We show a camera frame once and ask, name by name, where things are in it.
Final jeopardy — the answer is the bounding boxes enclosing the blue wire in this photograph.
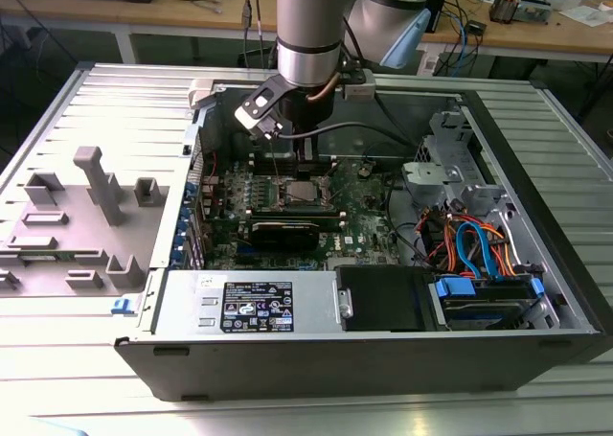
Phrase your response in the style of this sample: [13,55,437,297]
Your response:
[453,219,504,282]

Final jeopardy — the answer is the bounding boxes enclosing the hard disk in blue carrier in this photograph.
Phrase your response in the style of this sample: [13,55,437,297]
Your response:
[428,273,545,332]

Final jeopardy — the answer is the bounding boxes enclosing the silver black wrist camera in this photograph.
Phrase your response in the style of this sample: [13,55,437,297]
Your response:
[342,69,378,101]

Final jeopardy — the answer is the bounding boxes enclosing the green motherboard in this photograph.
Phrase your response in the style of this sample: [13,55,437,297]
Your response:
[198,153,419,272]

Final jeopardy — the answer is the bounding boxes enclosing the white paper sheets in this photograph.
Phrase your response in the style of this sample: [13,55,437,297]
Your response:
[559,4,613,29]

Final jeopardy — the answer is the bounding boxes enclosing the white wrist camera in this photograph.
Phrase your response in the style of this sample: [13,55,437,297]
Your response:
[233,75,291,143]

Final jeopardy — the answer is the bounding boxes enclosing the CPU socket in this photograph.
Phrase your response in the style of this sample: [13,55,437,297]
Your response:
[276,173,335,208]

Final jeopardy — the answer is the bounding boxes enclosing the black plastic shroud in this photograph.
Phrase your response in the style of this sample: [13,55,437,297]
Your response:
[334,264,451,333]

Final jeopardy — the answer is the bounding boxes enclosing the grey electronic device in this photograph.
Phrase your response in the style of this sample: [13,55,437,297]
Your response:
[516,0,552,25]

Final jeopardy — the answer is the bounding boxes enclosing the black graphics card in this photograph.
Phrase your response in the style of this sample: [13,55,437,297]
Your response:
[249,218,321,251]

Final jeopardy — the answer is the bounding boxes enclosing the black camera cable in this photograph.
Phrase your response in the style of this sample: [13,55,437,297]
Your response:
[272,93,420,149]

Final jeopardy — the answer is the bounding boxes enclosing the copper finned heat sink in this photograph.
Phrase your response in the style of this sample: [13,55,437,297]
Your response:
[488,0,518,25]

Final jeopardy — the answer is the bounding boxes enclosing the thin metal locking lever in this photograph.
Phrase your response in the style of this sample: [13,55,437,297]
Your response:
[268,143,282,182]

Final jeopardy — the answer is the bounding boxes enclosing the orange wire bundle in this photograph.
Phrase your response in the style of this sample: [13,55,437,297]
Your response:
[423,210,526,278]

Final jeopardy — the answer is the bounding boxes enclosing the wooden desk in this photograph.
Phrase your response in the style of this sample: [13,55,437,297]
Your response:
[0,0,613,66]

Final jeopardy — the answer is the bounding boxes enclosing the silver power supply unit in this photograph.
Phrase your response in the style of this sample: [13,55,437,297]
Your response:
[151,268,342,335]

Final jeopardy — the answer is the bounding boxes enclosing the black tower box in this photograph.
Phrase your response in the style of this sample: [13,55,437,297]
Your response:
[420,0,451,34]

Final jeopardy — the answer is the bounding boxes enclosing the black PC case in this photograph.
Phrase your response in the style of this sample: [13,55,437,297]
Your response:
[113,78,605,404]

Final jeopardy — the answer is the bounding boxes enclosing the silver metal drive cage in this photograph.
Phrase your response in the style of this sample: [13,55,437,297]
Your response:
[400,110,516,217]

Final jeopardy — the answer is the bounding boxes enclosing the grey parts rack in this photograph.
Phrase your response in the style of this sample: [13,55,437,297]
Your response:
[0,146,171,299]

